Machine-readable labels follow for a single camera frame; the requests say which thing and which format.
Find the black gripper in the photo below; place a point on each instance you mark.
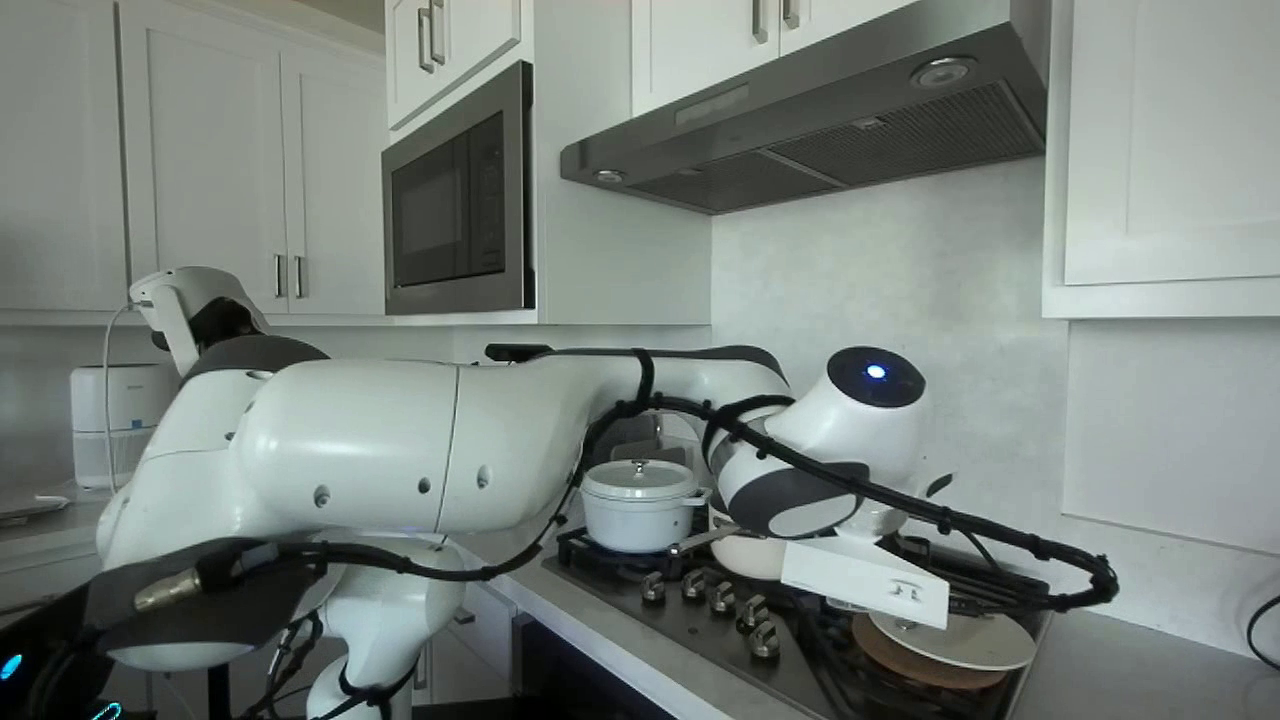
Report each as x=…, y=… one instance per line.
x=982, y=575

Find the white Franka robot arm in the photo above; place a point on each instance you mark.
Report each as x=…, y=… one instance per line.
x=361, y=455

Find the round cork trivet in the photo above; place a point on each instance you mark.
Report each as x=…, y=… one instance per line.
x=905, y=673

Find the steel cooktop knob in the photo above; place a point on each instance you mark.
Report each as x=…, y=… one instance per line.
x=727, y=603
x=655, y=588
x=695, y=584
x=753, y=616
x=764, y=650

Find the white dutch oven with lid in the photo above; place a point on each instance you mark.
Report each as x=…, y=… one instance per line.
x=641, y=515

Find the black built-in oven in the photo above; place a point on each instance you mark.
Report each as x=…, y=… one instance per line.
x=573, y=687

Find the white upper cabinet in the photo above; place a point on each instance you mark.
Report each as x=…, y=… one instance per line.
x=1173, y=144
x=464, y=32
x=704, y=42

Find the steel range hood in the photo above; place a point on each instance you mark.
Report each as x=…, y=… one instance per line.
x=826, y=121

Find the white drawer cabinet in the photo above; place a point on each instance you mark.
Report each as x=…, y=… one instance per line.
x=495, y=646

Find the built-in black microwave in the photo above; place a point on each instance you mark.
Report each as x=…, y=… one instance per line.
x=452, y=200

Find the white countertop appliance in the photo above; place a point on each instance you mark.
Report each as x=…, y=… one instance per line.
x=115, y=426

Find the tall white cabinet doors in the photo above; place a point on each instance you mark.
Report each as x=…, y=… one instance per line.
x=200, y=132

